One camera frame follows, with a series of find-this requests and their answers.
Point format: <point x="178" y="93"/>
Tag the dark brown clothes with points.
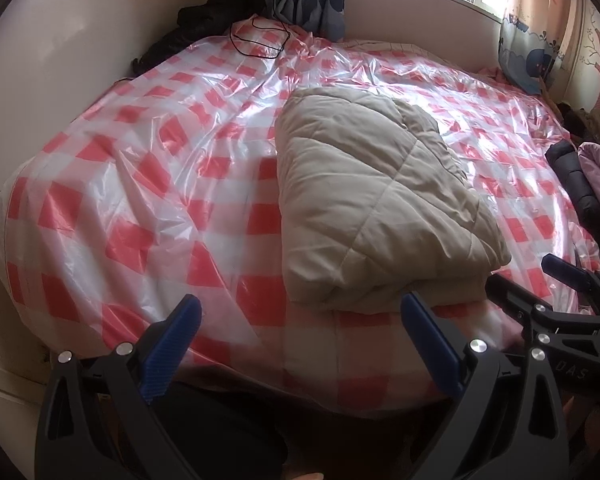
<point x="590" y="122"/>

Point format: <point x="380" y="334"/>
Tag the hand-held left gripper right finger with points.
<point x="430" y="345"/>

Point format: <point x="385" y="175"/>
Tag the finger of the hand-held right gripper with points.
<point x="515" y="295"/>
<point x="565" y="270"/>

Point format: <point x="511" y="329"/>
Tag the red checkered plastic bed cover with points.
<point x="155" y="160"/>

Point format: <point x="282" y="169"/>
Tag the dark navy puffer jacket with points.
<point x="572" y="175"/>

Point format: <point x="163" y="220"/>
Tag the black clothing pile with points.
<point x="200" y="25"/>

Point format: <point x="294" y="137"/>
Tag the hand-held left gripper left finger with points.
<point x="172" y="345"/>

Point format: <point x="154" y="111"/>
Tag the beige quilted jacket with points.
<point x="370" y="195"/>

